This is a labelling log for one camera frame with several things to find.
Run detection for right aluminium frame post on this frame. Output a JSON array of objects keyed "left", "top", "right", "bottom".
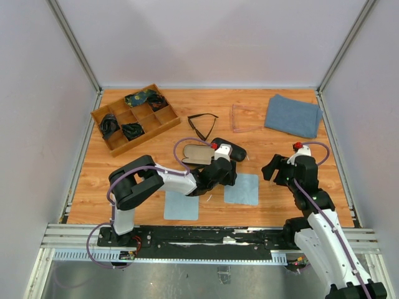
[{"left": 316, "top": 0, "right": 380, "bottom": 94}]

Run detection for wooden divided organizer tray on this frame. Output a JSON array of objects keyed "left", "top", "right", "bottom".
[{"left": 91, "top": 83, "right": 181, "bottom": 157}]

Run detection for folded blue towel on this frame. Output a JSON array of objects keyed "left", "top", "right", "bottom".
[{"left": 264, "top": 95, "right": 323, "bottom": 139}]

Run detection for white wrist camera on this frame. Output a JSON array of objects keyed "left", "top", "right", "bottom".
[
  {"left": 211, "top": 143, "right": 233, "bottom": 162},
  {"left": 287, "top": 142, "right": 312, "bottom": 165}
]

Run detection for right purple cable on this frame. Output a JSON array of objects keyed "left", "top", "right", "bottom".
[{"left": 292, "top": 141, "right": 375, "bottom": 299}]

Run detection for black dotted rolled tie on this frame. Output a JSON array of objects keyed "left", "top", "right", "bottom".
[{"left": 122, "top": 123, "right": 144, "bottom": 141}]

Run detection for blue patterned rolled tie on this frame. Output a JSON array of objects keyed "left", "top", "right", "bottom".
[{"left": 124, "top": 88, "right": 157, "bottom": 108}]

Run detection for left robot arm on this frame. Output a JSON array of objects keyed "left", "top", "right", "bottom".
[{"left": 107, "top": 155, "right": 237, "bottom": 247}]

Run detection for black striped rolled tie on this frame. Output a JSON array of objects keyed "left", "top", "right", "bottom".
[{"left": 100, "top": 113, "right": 120, "bottom": 140}]

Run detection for aluminium frame post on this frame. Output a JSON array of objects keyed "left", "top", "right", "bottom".
[
  {"left": 316, "top": 0, "right": 380, "bottom": 94},
  {"left": 46, "top": 0, "right": 103, "bottom": 94}
]

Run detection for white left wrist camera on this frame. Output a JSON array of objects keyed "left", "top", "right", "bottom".
[{"left": 211, "top": 143, "right": 233, "bottom": 162}]

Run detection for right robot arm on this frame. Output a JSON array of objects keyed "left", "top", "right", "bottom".
[{"left": 262, "top": 153, "right": 388, "bottom": 298}]

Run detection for left aluminium frame post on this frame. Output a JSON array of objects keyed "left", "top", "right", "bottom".
[{"left": 46, "top": 0, "right": 103, "bottom": 94}]

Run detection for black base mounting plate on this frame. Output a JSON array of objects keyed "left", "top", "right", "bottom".
[{"left": 97, "top": 225, "right": 299, "bottom": 260}]

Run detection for pink clear glasses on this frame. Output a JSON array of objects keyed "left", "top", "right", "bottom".
[{"left": 230, "top": 104, "right": 263, "bottom": 133}]

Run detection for black sunglasses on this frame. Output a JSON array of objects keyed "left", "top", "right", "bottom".
[{"left": 187, "top": 113, "right": 219, "bottom": 141}]

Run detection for aluminium front rail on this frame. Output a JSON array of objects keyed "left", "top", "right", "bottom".
[{"left": 40, "top": 222, "right": 383, "bottom": 266}]

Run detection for black orange rolled tie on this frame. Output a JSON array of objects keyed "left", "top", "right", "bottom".
[{"left": 147, "top": 93, "right": 167, "bottom": 112}]

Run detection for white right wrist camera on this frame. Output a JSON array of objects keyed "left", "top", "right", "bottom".
[{"left": 287, "top": 142, "right": 312, "bottom": 165}]

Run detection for light blue cloth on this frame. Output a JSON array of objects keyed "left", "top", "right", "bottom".
[
  {"left": 163, "top": 191, "right": 199, "bottom": 221},
  {"left": 224, "top": 173, "right": 259, "bottom": 206}
]

